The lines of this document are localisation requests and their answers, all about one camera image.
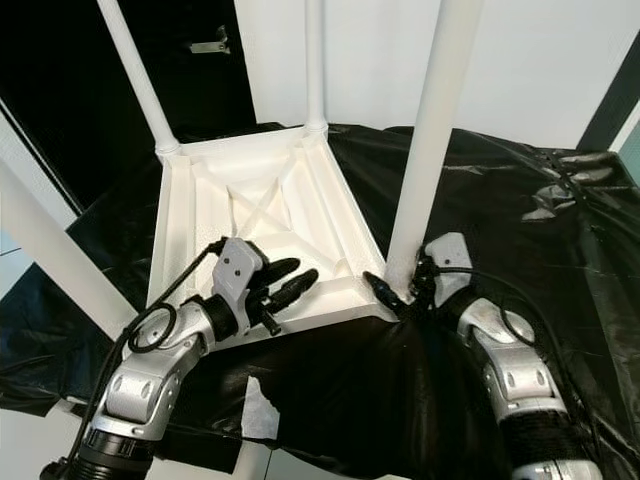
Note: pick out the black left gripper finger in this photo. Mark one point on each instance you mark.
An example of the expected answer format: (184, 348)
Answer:
(282, 270)
(295, 288)

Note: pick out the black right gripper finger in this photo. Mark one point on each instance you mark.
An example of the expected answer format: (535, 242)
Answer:
(385, 292)

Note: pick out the black table cloth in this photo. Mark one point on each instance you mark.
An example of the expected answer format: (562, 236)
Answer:
(360, 400)

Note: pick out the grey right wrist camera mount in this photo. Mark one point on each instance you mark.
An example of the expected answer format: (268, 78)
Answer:
(448, 253)

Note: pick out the white table pedestal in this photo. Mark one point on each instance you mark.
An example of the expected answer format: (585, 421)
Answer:
(248, 462)

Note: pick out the black door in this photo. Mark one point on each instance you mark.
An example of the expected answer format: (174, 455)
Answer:
(60, 50)

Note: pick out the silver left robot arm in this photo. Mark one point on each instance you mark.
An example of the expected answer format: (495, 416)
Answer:
(150, 390)

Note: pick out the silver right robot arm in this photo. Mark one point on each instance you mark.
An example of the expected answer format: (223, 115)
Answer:
(510, 370)

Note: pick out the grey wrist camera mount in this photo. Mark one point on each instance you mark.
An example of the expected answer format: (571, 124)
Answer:
(448, 253)
(238, 265)

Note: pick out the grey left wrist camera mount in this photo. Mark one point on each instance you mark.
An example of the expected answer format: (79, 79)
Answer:
(238, 265)

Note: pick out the dark grey frame post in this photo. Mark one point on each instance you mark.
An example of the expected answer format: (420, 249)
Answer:
(615, 105)

